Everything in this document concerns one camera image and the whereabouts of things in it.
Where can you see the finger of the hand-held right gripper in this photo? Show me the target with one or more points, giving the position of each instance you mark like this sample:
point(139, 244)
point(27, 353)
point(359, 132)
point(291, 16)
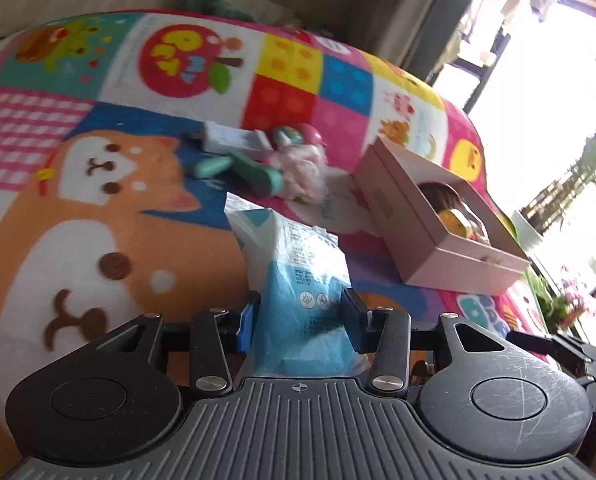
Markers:
point(558, 350)

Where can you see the pink plastic toy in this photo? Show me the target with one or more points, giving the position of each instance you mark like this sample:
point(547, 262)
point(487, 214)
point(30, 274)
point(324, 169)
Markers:
point(305, 136)

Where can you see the pink cardboard box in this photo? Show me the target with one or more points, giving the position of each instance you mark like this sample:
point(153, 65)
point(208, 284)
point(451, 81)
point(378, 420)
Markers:
point(403, 210)

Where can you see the mint green oval case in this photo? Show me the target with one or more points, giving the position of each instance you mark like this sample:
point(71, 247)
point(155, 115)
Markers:
point(211, 166)

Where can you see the pink lace cloth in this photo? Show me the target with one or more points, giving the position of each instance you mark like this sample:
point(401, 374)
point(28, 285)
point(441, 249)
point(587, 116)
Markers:
point(300, 170)

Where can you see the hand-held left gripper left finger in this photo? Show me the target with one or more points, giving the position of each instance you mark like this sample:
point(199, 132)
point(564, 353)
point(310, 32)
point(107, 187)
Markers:
point(247, 327)

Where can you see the white small box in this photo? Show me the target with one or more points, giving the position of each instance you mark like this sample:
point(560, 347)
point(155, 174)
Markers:
point(230, 139)

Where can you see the teal oblong toy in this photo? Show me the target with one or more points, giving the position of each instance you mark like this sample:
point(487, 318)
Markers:
point(258, 172)

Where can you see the white plant pot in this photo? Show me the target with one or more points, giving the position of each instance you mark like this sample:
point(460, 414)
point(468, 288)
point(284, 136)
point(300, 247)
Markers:
point(527, 230)

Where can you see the pink flowering potted plant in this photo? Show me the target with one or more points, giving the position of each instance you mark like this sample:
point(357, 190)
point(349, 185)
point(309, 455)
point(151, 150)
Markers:
point(573, 300)

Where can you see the green cloth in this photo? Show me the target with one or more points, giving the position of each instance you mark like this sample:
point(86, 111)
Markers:
point(212, 2)

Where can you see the colourful printed blanket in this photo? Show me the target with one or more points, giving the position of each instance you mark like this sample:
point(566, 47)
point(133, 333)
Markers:
point(127, 90)

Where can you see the blue and white tissue packet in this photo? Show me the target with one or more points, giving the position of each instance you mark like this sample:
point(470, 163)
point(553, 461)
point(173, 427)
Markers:
point(298, 280)

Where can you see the yellow toy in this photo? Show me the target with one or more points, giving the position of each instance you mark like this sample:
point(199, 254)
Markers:
point(457, 222)

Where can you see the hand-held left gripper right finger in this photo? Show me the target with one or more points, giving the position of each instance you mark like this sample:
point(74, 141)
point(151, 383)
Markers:
point(350, 317)

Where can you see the brown round item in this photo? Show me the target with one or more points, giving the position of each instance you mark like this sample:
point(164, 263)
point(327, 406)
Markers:
point(443, 197)

